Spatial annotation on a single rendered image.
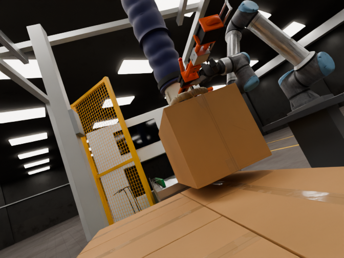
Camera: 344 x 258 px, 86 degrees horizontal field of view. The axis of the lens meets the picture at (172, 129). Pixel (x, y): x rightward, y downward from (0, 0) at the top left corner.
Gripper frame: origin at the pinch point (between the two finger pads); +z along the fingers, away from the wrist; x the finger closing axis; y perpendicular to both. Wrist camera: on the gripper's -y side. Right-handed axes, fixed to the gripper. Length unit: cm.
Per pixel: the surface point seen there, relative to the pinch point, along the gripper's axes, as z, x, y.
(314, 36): -798, 205, 494
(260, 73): -690, 205, 727
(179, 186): 20, -56, 61
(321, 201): 4, -60, -46
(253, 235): 22, -59, -44
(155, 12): -5, 59, 17
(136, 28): 10, 55, 22
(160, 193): 35, -55, 61
